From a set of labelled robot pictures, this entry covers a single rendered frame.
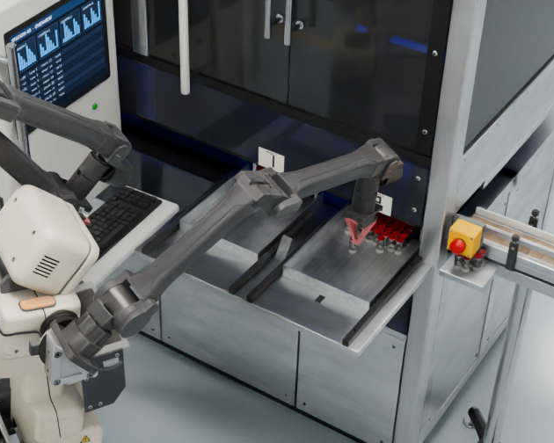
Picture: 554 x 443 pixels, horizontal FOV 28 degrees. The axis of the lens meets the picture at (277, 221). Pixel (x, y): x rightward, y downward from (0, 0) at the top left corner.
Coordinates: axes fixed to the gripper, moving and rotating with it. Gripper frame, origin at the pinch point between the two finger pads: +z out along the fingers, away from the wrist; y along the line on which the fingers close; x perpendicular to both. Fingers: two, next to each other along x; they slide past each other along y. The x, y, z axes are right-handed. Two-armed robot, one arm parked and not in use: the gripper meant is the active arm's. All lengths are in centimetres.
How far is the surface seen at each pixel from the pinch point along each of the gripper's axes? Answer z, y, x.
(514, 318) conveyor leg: 31, 46, -32
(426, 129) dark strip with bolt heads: -25.3, 20.9, -4.1
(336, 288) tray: 16.6, 2.2, 4.1
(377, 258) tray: 15.7, 22.7, 2.8
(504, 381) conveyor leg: 54, 51, -32
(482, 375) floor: 90, 102, -12
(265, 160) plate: 2, 26, 43
